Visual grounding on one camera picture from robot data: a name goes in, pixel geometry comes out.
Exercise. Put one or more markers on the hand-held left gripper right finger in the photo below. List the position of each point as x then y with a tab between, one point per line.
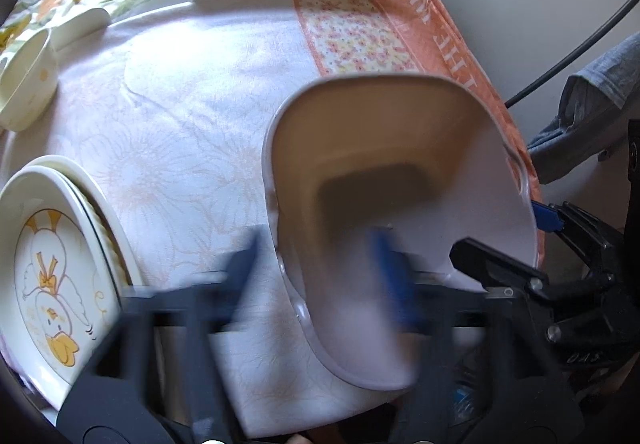
395	274

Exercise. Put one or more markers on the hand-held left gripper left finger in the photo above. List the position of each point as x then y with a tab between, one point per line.
235	284

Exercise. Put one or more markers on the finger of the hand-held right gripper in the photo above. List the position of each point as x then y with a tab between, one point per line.
546	218
495	264

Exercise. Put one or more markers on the plain white round plate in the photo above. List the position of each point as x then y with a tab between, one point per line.
107	229

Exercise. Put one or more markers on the pink square bowl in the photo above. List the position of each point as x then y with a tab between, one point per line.
400	134

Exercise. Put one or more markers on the duck print plate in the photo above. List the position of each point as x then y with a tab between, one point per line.
45	274

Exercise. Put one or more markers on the grey hanging garment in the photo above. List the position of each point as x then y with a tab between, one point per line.
585	124

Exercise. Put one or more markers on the white and orange tablecloth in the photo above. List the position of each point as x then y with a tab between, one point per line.
175	124

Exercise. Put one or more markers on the cream round bowl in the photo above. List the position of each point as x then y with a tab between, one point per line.
30	89

